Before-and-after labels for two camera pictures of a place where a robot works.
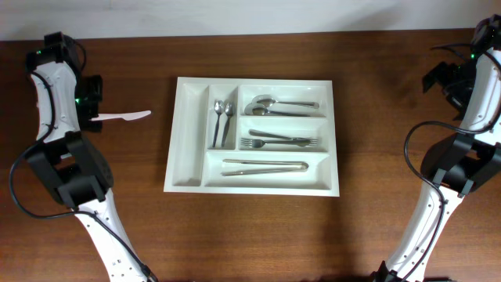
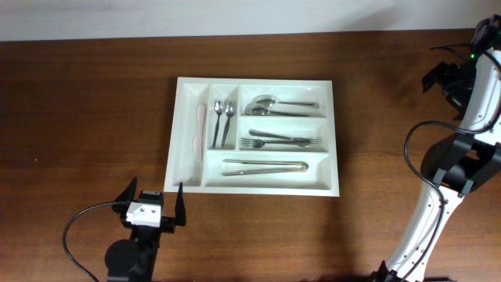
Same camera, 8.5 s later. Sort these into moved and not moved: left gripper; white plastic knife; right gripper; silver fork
Moved: white plastic knife; left gripper
Not moved: silver fork; right gripper
